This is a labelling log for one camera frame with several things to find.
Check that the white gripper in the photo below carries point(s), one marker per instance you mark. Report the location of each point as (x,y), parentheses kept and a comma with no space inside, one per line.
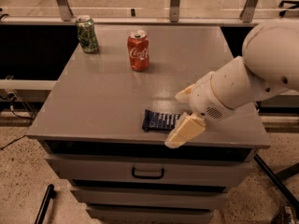
(205,99)

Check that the blue rxbar blueberry bar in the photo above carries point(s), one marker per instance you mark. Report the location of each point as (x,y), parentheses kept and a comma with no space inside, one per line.
(159,122)

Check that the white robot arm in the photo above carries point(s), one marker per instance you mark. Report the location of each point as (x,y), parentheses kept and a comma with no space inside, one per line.
(268,66)

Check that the red coke can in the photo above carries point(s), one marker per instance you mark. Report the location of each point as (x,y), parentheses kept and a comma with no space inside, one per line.
(138,50)

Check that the green soda can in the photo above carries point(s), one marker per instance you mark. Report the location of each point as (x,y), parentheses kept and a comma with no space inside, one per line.
(86,34)

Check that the grey drawer cabinet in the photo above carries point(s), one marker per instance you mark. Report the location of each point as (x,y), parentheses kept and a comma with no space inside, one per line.
(91,127)

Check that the black stand leg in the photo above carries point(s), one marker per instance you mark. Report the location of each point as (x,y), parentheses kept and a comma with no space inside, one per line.
(278,178)

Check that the black bar on floor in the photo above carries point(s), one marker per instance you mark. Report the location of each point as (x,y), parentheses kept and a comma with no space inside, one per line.
(49,195)

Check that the black drawer handle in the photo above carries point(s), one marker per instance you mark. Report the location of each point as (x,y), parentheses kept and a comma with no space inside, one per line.
(147,174)

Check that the middle metal railing bracket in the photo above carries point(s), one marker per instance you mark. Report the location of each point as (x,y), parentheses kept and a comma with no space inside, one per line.
(174,10)

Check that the metal railing bracket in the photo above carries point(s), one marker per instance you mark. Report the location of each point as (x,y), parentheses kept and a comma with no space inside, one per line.
(248,11)
(66,13)
(174,10)

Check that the right metal railing bracket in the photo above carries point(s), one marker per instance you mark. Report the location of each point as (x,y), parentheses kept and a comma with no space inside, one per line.
(248,11)

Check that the left metal railing bracket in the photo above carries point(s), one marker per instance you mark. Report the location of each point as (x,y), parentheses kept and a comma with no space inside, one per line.
(66,13)

